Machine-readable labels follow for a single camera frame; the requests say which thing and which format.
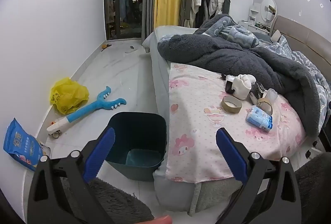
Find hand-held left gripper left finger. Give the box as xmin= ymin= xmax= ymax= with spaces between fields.
xmin=27 ymin=127 xmax=115 ymax=224

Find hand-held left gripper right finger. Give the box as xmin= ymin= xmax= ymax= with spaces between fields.
xmin=216 ymin=128 xmax=303 ymax=224

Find dark teal trash bin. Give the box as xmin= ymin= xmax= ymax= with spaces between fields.
xmin=107 ymin=112 xmax=167 ymax=182

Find blue white tissue packet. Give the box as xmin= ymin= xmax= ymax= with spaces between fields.
xmin=245 ymin=106 xmax=274 ymax=133

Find brown cardboard tape roll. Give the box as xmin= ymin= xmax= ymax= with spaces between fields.
xmin=222 ymin=95 xmax=243 ymax=114
xmin=256 ymin=98 xmax=273 ymax=116

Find white sock ball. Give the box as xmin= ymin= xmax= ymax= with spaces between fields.
xmin=231 ymin=74 xmax=256 ymax=99

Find person's left hand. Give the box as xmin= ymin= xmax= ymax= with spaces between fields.
xmin=154 ymin=215 xmax=173 ymax=224

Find blue plush forked toy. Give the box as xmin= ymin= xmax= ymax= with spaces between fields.
xmin=47 ymin=86 xmax=127 ymax=137

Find pink printed bed sheet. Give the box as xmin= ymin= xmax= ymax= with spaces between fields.
xmin=165 ymin=62 xmax=307 ymax=183

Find yellow plastic bag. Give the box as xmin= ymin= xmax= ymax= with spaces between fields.
xmin=50 ymin=78 xmax=90 ymax=115

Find small black box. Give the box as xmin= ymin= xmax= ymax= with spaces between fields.
xmin=224 ymin=75 xmax=236 ymax=94

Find blue printed packet bag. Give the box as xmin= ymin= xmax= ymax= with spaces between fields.
xmin=3 ymin=118 xmax=51 ymax=171

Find grey bed mattress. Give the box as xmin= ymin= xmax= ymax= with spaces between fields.
xmin=142 ymin=25 xmax=331 ymax=217

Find dark grey fleece blanket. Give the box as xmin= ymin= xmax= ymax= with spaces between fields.
xmin=157 ymin=33 xmax=321 ymax=139

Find dark blue pillow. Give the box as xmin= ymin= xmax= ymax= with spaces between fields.
xmin=253 ymin=32 xmax=272 ymax=43

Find blue patterned duvet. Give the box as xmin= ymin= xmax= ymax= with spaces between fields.
xmin=259 ymin=35 xmax=331 ymax=134

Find light blue fleece blanket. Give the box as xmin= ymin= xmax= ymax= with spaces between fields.
xmin=195 ymin=14 xmax=260 ymax=49

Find beige padded headboard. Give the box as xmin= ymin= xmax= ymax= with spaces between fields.
xmin=270 ymin=15 xmax=331 ymax=77

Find white dressing table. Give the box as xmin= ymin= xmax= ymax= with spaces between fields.
xmin=239 ymin=3 xmax=272 ymax=36

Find round white mirror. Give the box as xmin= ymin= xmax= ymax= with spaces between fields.
xmin=260 ymin=0 xmax=278 ymax=29

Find beige hanging coat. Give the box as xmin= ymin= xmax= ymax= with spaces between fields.
xmin=184 ymin=0 xmax=198 ymax=28

